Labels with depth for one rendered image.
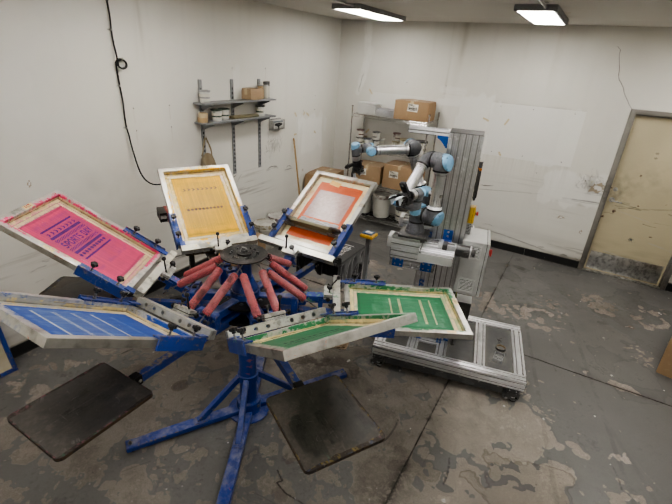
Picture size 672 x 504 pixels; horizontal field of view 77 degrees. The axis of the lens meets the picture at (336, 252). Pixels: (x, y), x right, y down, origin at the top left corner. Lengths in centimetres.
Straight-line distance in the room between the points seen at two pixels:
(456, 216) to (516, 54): 340
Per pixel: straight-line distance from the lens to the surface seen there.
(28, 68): 409
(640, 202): 663
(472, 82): 655
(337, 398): 221
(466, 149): 334
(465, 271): 359
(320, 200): 358
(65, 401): 243
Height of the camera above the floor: 248
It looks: 25 degrees down
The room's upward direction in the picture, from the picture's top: 4 degrees clockwise
